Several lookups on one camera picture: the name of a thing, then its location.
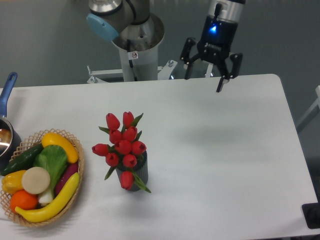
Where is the blue handled saucepan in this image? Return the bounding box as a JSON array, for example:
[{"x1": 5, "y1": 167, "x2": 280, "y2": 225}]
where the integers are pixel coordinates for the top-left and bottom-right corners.
[{"x1": 0, "y1": 72, "x2": 22, "y2": 171}]

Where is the dark grey ribbed vase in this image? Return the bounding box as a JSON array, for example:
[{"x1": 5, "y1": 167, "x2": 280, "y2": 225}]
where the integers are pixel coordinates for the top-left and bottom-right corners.
[{"x1": 116, "y1": 151, "x2": 149, "y2": 192}]

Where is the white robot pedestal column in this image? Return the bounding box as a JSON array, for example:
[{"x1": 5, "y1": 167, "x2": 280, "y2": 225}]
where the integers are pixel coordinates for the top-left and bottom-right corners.
[{"x1": 112, "y1": 13, "x2": 165, "y2": 82}]

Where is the yellow squash upper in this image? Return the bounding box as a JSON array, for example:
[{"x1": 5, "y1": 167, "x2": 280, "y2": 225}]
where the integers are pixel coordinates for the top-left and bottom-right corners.
[{"x1": 41, "y1": 132, "x2": 80, "y2": 164}]

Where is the black device at edge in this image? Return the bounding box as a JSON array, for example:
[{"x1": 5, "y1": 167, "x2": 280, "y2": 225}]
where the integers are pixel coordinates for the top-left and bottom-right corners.
[{"x1": 301, "y1": 202, "x2": 320, "y2": 229}]

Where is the woven wicker basket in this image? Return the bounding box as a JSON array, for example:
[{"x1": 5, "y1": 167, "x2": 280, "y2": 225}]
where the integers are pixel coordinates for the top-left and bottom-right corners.
[{"x1": 0, "y1": 128, "x2": 85, "y2": 228}]

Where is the yellow banana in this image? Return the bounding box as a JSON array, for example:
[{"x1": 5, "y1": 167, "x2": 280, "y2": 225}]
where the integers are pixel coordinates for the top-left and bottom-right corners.
[{"x1": 15, "y1": 172, "x2": 80, "y2": 223}]

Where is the beige round disc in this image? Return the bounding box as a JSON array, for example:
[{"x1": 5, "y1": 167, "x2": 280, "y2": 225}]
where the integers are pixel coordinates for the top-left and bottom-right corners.
[{"x1": 21, "y1": 167, "x2": 51, "y2": 195}]

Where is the orange fruit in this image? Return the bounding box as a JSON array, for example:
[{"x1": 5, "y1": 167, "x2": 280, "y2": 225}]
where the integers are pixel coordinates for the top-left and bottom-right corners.
[{"x1": 10, "y1": 190, "x2": 38, "y2": 213}]

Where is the yellow bell pepper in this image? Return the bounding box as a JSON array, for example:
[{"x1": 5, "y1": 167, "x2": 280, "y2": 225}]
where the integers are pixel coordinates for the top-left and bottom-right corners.
[{"x1": 1, "y1": 170, "x2": 26, "y2": 195}]

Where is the red tulip bouquet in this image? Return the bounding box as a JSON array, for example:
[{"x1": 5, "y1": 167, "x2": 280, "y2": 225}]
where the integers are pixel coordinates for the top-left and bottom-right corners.
[{"x1": 91, "y1": 111, "x2": 152, "y2": 193}]

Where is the green cucumber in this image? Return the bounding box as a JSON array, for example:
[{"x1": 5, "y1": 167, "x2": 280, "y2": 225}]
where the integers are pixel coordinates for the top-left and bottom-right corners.
[{"x1": 0, "y1": 143, "x2": 44, "y2": 176}]

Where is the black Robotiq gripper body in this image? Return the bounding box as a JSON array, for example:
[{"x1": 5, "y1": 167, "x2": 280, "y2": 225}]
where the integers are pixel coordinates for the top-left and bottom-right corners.
[{"x1": 197, "y1": 15, "x2": 238, "y2": 65}]

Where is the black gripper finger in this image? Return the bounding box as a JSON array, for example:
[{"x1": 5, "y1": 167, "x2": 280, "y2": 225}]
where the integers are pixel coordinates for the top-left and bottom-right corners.
[
  {"x1": 215, "y1": 52, "x2": 244, "y2": 94},
  {"x1": 180, "y1": 37, "x2": 200, "y2": 80}
]

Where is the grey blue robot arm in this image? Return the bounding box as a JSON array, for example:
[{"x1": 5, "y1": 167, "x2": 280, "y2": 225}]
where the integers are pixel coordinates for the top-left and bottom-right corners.
[{"x1": 86, "y1": 0, "x2": 246, "y2": 92}]

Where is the white furniture leg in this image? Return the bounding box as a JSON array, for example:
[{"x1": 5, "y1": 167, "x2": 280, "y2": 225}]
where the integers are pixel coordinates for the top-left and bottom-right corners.
[{"x1": 296, "y1": 85, "x2": 320, "y2": 134}]

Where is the purple sweet potato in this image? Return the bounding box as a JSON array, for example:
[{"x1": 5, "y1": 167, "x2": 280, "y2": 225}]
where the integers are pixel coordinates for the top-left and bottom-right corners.
[{"x1": 54, "y1": 163, "x2": 79, "y2": 196}]

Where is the green bok choy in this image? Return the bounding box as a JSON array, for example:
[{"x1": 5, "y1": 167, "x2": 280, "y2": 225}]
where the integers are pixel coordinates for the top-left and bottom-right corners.
[{"x1": 33, "y1": 145, "x2": 68, "y2": 206}]

